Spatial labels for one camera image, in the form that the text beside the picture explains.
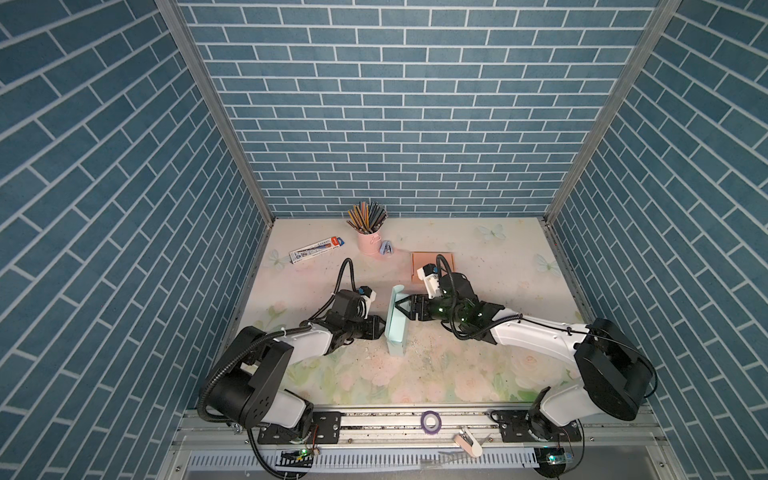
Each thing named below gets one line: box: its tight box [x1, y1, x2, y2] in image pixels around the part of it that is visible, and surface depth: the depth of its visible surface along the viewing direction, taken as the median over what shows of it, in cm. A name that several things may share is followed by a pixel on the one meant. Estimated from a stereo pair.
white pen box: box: [289, 236, 345, 264], surface depth 110 cm
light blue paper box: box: [384, 284, 410, 357], surface depth 82 cm
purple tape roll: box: [420, 410, 442, 435], surface depth 76 cm
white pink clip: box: [453, 426, 483, 458], surface depth 71 cm
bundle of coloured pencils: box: [346, 201, 389, 234], surface depth 107 cm
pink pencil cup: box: [356, 225, 383, 256], surface depth 107 cm
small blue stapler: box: [379, 240, 394, 255], surface depth 110 cm
